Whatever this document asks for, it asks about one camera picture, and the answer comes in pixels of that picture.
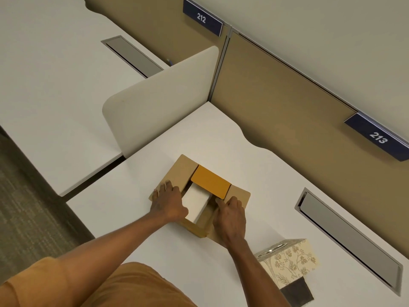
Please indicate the person's right hand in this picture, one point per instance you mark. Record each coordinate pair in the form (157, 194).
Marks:
(230, 223)

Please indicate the person's left hand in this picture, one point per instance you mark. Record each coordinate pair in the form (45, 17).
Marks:
(167, 204)

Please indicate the person's left middle finger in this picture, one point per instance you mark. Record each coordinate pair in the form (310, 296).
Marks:
(169, 187)

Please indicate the person's left thumb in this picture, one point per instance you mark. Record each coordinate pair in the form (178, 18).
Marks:
(184, 212)

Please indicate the person's left little finger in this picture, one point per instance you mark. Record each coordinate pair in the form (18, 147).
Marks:
(156, 195)

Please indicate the person's right thumb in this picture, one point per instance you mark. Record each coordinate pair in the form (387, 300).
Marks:
(219, 203)

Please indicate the brown cardboard box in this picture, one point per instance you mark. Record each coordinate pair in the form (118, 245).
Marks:
(185, 167)

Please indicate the person's left forearm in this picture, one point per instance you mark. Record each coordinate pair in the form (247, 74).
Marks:
(111, 242)

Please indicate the person's right forearm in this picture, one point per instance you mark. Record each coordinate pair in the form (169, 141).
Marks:
(255, 271)

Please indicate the white rectangular box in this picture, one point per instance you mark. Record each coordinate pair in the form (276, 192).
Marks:
(198, 203)

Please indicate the orange flat card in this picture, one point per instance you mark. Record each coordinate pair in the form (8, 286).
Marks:
(211, 184)

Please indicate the person's brown shirt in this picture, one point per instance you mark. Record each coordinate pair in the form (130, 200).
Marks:
(143, 286)

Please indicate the white desk divider panel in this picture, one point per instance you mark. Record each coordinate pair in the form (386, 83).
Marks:
(159, 102)

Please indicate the floral tissue box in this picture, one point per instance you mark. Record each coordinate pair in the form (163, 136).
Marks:
(292, 260)

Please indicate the tan partition panel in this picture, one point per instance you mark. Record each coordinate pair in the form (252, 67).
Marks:
(153, 25)
(287, 118)

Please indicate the black block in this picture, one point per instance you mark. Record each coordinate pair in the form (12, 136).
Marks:
(297, 294)

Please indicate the blue number sign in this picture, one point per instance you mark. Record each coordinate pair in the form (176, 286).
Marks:
(378, 137)
(202, 18)

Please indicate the grey metal partition post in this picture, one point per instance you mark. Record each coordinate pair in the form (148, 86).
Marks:
(220, 65)

